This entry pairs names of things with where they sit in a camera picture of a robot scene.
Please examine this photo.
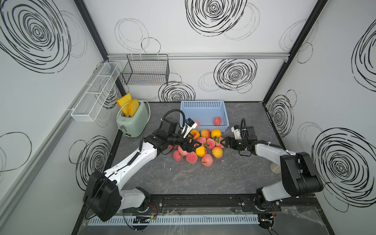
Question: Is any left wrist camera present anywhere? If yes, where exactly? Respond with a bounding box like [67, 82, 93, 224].
[181, 118, 197, 138]

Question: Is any white slotted cable duct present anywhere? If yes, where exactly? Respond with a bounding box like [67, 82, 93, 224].
[88, 214, 260, 227]

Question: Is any pink peach with leaf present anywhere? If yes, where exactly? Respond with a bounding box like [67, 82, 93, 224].
[205, 138, 216, 149]

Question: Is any dark pink peach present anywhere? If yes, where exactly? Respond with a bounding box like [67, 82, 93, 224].
[173, 150, 183, 162]

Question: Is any yellow toast slice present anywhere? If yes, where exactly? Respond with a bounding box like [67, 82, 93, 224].
[128, 99, 140, 117]
[117, 93, 132, 116]

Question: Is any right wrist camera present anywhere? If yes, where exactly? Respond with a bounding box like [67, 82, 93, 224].
[231, 125, 242, 140]

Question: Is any red yellow peach by basket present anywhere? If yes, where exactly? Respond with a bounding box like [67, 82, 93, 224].
[200, 129, 211, 139]

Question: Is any white toaster power cord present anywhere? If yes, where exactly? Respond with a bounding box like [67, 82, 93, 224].
[118, 100, 151, 124]

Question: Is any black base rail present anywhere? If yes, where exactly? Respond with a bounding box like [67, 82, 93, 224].
[129, 193, 318, 213]

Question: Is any rear yellow toast slice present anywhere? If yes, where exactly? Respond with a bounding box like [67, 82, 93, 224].
[117, 93, 132, 116]

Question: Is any white wire wall shelf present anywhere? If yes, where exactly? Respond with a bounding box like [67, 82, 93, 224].
[71, 62, 121, 122]

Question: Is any black wire wall basket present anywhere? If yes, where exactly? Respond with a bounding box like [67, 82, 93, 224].
[122, 54, 169, 86]

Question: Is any yellow peach centre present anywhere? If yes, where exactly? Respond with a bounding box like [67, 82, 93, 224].
[195, 146, 207, 157]

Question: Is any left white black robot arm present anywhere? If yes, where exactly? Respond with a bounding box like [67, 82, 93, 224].
[83, 110, 201, 222]

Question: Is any mint green toaster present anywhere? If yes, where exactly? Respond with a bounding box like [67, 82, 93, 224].
[116, 100, 150, 138]

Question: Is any front yellow toast slice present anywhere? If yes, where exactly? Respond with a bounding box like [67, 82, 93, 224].
[128, 99, 140, 117]

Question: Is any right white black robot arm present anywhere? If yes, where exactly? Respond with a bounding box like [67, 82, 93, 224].
[219, 125, 324, 211]

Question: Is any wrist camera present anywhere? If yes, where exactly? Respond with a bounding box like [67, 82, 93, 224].
[231, 125, 242, 140]
[181, 118, 197, 138]

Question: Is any light blue plastic basket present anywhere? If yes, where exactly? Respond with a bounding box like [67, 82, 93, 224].
[180, 100, 229, 132]

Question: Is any orange yellow peach front right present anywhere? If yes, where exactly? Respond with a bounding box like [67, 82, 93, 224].
[211, 146, 223, 159]

